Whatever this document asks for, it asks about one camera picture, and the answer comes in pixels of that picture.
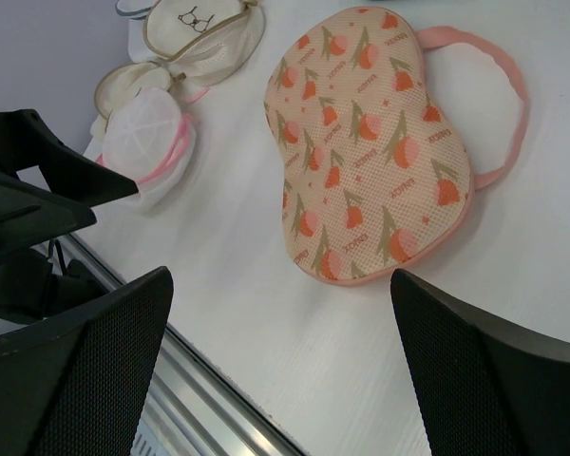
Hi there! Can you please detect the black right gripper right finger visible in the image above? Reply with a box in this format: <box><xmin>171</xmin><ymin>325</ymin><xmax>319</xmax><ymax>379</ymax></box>
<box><xmin>390</xmin><ymin>269</ymin><xmax>570</xmax><ymax>455</ymax></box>

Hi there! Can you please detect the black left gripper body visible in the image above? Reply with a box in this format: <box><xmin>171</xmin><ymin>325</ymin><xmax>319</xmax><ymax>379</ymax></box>
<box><xmin>0</xmin><ymin>237</ymin><xmax>119</xmax><ymax>334</ymax></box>

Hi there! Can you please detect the beige trim laundry bag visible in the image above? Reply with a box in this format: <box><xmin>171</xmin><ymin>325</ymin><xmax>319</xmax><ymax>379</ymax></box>
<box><xmin>94</xmin><ymin>62</ymin><xmax>175</xmax><ymax>123</ymax></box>

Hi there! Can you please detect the aluminium table rail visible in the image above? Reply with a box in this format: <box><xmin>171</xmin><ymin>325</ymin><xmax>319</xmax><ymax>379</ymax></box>
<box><xmin>37</xmin><ymin>232</ymin><xmax>314</xmax><ymax>456</ymax></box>

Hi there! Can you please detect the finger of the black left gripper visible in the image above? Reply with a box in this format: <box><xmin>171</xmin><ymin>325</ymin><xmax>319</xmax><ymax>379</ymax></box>
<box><xmin>0</xmin><ymin>109</ymin><xmax>138</xmax><ymax>205</ymax></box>
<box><xmin>0</xmin><ymin>173</ymin><xmax>97</xmax><ymax>257</ymax></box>

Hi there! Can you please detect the pink trim white laundry bag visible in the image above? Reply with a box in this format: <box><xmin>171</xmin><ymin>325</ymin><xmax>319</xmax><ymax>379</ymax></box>
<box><xmin>96</xmin><ymin>87</ymin><xmax>197</xmax><ymax>212</ymax></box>

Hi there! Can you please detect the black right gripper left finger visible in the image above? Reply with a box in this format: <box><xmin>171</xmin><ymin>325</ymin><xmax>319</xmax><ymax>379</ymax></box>
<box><xmin>0</xmin><ymin>267</ymin><xmax>174</xmax><ymax>455</ymax></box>

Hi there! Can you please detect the tulip print mesh laundry bag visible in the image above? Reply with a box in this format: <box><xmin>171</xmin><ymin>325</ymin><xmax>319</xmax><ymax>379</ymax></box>
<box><xmin>264</xmin><ymin>7</ymin><xmax>529</xmax><ymax>286</ymax></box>

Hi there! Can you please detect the beige bra-logo laundry bag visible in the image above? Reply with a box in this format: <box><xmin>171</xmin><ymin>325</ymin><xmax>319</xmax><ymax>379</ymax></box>
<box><xmin>142</xmin><ymin>1</ymin><xmax>265</xmax><ymax>86</ymax></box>

